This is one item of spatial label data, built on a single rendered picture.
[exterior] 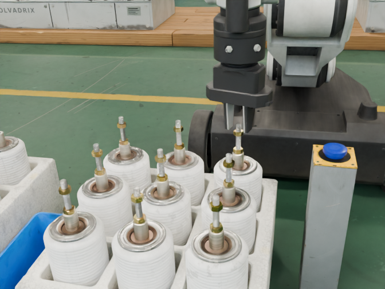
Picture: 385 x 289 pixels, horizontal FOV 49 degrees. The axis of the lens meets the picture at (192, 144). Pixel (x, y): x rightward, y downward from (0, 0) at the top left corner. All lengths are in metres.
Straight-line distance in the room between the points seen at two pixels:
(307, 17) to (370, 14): 1.68
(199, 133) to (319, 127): 0.32
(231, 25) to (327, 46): 0.46
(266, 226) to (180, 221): 0.16
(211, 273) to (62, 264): 0.24
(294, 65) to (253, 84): 0.54
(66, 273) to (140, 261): 0.14
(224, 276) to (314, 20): 0.60
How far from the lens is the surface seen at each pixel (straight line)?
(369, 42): 2.62
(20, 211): 1.00
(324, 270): 0.88
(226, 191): 0.72
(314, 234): 0.83
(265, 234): 0.79
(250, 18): 0.71
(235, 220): 0.71
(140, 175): 0.88
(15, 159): 1.02
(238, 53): 0.71
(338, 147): 0.77
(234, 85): 0.75
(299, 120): 1.19
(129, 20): 2.81
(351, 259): 1.04
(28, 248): 1.00
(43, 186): 1.06
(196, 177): 0.85
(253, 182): 0.82
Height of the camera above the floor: 0.68
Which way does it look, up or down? 28 degrees down
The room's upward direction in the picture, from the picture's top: 2 degrees counter-clockwise
